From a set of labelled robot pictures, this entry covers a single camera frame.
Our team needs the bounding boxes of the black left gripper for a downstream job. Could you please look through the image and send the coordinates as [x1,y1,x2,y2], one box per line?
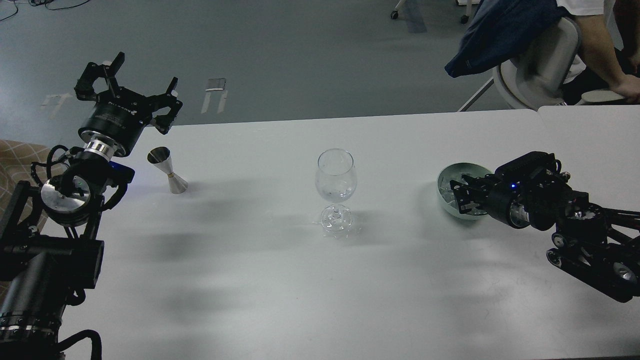
[74,51,184,158]

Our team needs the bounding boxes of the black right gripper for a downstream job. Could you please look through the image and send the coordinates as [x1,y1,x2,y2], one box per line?
[449,151,562,230]

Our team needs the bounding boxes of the steel cocktail jigger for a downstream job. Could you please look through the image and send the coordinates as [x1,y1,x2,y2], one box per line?
[147,146,188,194]

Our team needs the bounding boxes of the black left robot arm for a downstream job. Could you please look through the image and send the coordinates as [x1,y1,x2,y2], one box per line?
[1,52,183,360]

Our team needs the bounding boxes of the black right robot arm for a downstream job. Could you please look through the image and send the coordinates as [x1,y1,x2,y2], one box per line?
[446,151,640,303]

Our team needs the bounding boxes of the pile of ice cubes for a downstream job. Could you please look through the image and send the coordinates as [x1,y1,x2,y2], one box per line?
[438,171,488,220]

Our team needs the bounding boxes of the clear wine glass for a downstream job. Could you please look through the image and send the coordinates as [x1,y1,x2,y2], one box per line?
[315,148,358,239]

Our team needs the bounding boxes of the person's hand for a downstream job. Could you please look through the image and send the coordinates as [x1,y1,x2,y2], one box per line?
[609,73,640,105]

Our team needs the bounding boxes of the green bowl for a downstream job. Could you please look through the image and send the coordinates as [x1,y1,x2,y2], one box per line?
[436,162,491,221]

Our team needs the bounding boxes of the beige checkered sofa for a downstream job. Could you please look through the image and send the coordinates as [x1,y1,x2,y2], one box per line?
[0,139,51,217]

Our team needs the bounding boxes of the grey office chair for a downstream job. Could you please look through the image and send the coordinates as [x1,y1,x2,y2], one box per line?
[486,16,626,110]

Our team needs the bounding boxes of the dark blue jacket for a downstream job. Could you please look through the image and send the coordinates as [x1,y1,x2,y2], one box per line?
[445,0,569,78]

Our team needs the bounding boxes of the person in white shirt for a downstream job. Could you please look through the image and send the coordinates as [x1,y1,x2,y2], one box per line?
[557,0,640,105]

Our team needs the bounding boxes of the black floor cables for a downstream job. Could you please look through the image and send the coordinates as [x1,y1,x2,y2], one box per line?
[0,0,93,23]

